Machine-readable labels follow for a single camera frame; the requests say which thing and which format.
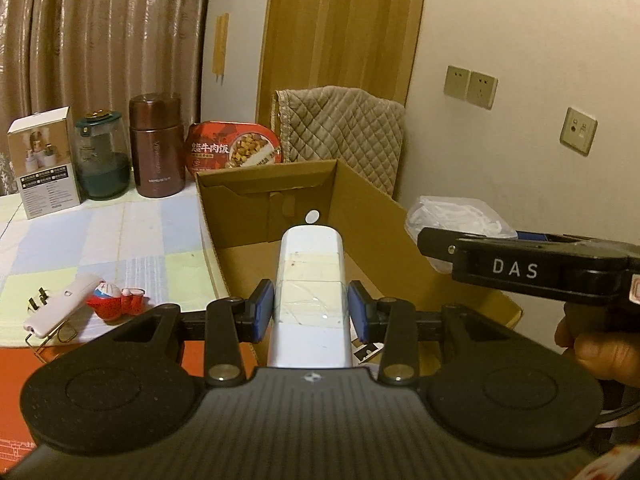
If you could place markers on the white plug adapter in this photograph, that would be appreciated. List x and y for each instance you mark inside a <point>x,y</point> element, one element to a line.
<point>65,302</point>

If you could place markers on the red instant meal package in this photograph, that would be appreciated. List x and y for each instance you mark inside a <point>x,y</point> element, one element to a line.
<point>225,150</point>

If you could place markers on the clear plastic bag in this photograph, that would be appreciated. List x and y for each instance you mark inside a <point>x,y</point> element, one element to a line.
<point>450,212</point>

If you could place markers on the green glass jar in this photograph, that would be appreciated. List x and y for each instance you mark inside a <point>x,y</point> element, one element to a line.
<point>102,165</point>

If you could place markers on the pastel checked tablecloth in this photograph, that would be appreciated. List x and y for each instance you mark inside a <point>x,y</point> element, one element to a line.
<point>125,240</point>

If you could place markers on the white product box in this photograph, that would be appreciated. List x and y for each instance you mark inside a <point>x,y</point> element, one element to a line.
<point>45,170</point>

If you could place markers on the beige quilted chair cover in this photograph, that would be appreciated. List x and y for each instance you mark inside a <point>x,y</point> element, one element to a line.
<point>350,130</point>

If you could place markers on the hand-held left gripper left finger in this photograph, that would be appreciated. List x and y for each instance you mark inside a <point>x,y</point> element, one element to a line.
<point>265,306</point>

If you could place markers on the brown patterned curtain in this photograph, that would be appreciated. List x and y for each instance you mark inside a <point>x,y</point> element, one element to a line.
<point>100,35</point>

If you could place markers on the beige round-port wall outlet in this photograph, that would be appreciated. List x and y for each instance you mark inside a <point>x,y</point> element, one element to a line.
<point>580,131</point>

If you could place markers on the wooden door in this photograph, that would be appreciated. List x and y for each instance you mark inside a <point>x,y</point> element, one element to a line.
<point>340,25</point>

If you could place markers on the brown cardboard box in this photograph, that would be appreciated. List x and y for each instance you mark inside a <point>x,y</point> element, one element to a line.
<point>360,195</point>

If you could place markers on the white beige box device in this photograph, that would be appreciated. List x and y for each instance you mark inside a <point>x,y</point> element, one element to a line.
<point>310,285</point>

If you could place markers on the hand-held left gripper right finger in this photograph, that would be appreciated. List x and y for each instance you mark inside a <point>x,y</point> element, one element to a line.
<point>357,308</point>

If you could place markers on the red round toy figure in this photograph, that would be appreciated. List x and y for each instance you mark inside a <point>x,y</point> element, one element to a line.
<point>110,300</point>

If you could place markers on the brown thermos flask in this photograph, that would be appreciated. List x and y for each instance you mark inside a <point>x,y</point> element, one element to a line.
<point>157,150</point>

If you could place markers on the person's right hand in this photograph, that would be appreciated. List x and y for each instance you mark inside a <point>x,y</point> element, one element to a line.
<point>600,350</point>

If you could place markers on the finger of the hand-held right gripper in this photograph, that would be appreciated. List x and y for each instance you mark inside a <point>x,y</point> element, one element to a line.
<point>435,246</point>
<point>545,236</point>

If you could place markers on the yellow wall hanger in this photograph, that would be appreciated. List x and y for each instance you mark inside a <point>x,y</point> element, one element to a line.
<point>221,45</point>

